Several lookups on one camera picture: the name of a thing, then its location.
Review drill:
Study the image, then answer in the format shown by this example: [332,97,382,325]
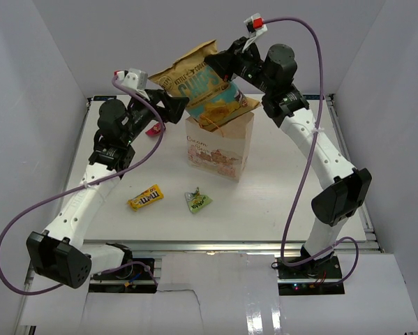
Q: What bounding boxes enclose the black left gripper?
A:
[121,89,188,145]

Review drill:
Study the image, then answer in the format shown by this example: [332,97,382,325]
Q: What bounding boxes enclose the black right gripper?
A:
[205,37,275,95]

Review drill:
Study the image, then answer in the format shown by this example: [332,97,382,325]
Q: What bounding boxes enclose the red snack wrapper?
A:
[145,123,162,137]

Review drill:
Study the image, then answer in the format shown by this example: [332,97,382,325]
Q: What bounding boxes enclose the yellow kettle chips bag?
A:
[149,40,260,131]

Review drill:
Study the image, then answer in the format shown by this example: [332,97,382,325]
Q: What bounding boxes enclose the beige cream bear paper bag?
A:
[186,112,255,181]

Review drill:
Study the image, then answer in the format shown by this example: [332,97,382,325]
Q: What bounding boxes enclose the yellow m&m's candy pack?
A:
[127,184,164,211]

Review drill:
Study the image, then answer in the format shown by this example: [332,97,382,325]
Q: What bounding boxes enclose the green candy pouch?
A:
[184,187,212,214]

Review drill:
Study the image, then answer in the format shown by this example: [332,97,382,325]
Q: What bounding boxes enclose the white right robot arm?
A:
[204,38,372,278]

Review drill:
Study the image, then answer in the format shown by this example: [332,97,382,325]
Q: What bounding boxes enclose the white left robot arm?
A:
[26,89,189,288]

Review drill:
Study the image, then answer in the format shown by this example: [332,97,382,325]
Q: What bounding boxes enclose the blue label left corner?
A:
[92,95,117,101]

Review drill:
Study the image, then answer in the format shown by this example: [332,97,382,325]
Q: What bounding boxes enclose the blue label corner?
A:
[92,95,117,101]
[304,94,321,101]

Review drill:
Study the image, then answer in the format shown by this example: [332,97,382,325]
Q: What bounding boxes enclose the blue label right corner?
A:
[304,94,321,101]

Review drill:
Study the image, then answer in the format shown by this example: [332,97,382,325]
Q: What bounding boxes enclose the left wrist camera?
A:
[114,68,149,100]

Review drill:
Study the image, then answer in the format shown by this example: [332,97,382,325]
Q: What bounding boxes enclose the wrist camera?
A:
[114,68,149,100]
[242,13,267,52]

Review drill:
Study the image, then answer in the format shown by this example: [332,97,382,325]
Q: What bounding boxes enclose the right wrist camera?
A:
[242,13,267,52]

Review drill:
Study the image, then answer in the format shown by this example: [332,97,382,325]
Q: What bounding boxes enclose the aluminium table rail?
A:
[85,240,380,253]

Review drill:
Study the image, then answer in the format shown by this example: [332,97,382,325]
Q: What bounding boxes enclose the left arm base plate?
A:
[89,264,157,294]

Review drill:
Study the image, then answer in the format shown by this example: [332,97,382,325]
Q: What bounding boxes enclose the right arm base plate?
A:
[271,256,345,297]

